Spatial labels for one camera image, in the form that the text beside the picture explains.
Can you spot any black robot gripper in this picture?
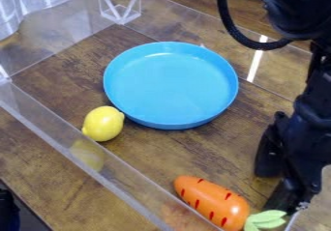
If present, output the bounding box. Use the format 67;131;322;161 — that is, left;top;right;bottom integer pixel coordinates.
255;112;331;214

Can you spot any orange toy carrot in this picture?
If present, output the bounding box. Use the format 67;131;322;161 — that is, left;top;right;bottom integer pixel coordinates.
173;176;286;231

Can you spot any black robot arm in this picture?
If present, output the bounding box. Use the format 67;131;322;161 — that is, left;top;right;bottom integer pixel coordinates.
255;0;331;215

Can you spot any blue round plate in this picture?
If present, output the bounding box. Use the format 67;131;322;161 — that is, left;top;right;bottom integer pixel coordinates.
104;42;239;130

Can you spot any yellow toy lemon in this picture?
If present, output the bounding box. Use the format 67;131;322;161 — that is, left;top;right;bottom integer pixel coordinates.
82;106;126;142

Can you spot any black braided cable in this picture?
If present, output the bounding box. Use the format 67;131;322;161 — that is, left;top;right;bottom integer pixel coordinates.
216;0;295;51

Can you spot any clear acrylic corner bracket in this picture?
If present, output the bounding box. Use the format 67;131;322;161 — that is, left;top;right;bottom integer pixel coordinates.
98;0;141;25

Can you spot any clear acrylic enclosure wall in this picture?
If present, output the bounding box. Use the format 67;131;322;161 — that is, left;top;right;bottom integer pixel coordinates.
0;0;310;231

